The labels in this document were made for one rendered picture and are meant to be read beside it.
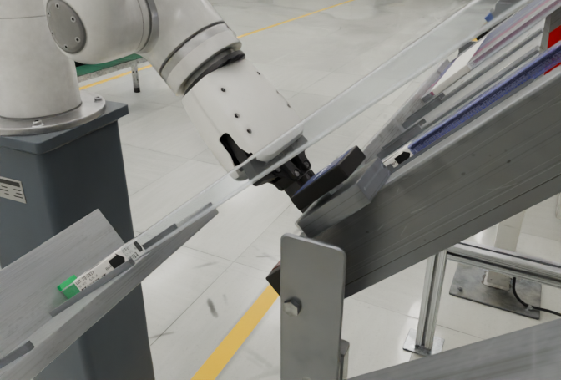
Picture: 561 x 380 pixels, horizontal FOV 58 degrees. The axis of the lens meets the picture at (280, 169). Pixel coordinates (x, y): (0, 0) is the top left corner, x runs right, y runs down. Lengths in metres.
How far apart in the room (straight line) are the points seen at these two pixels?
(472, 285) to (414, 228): 1.27
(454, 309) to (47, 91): 1.18
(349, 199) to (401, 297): 1.21
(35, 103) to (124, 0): 0.37
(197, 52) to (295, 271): 0.22
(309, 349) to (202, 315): 1.06
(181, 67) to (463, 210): 0.28
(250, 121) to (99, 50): 0.14
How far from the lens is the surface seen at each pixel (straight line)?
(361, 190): 0.33
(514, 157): 0.34
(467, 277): 1.66
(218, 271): 1.61
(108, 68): 2.67
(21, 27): 0.77
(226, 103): 0.47
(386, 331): 1.43
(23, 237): 0.88
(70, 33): 0.46
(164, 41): 0.49
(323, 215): 0.35
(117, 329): 1.00
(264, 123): 0.48
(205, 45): 0.48
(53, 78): 0.79
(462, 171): 0.35
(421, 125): 0.58
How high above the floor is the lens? 0.95
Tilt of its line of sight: 25 degrees down
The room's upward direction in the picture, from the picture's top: straight up
